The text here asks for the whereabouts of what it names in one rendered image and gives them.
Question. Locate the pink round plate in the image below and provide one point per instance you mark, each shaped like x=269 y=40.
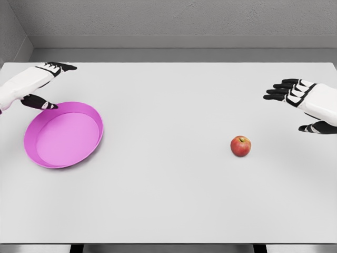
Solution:
x=63 y=134

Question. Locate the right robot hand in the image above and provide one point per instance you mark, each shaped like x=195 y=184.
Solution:
x=319 y=101

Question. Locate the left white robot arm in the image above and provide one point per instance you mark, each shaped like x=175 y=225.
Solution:
x=4 y=96

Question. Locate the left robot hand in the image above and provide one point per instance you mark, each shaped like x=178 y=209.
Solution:
x=29 y=80

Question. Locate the red apple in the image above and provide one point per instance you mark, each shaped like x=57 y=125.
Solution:
x=240 y=146

